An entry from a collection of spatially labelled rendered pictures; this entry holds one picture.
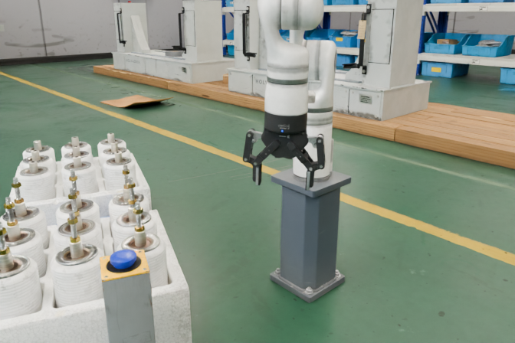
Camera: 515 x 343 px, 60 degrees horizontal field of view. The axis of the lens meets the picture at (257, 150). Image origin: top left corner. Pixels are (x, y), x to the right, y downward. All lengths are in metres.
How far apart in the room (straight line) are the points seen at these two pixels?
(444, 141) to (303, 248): 1.48
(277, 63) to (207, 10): 3.44
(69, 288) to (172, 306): 0.19
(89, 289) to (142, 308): 0.19
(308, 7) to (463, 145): 1.81
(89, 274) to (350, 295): 0.65
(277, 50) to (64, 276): 0.55
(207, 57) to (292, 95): 3.45
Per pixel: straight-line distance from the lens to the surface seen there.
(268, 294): 1.20
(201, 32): 4.12
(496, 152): 2.38
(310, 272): 1.16
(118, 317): 0.76
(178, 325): 0.96
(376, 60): 2.76
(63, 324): 0.91
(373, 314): 1.17
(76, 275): 0.90
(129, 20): 5.33
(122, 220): 1.03
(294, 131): 0.75
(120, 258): 0.73
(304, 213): 1.08
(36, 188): 1.41
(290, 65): 0.72
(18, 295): 0.92
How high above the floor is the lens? 0.69
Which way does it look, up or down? 17 degrees down
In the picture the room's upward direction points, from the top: straight up
